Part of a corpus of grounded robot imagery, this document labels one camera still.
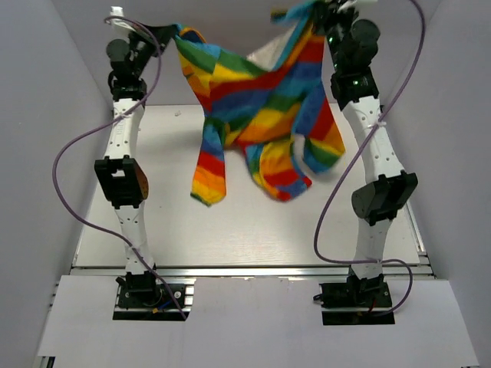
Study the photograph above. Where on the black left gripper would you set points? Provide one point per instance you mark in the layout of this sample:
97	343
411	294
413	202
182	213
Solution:
156	37

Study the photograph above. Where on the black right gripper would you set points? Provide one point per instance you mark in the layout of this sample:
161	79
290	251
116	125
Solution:
327	12

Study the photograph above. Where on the rainbow striped kids jacket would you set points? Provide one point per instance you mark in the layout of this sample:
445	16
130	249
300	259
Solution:
258	104

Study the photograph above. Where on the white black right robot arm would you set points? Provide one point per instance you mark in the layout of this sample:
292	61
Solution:
353	44

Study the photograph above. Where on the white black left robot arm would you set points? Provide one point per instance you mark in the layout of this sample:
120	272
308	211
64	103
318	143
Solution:
124	184

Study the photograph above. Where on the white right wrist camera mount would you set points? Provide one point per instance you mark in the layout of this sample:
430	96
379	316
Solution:
345	5

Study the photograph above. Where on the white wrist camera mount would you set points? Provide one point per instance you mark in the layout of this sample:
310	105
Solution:
119	24
345	5

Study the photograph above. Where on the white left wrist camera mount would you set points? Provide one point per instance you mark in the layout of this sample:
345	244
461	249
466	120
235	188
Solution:
119	24

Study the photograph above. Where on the aluminium table front rail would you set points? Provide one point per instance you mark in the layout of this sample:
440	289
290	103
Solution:
422	270

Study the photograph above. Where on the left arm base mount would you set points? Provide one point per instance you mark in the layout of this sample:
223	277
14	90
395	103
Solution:
143	297

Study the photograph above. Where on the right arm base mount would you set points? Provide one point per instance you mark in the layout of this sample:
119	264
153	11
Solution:
355	302

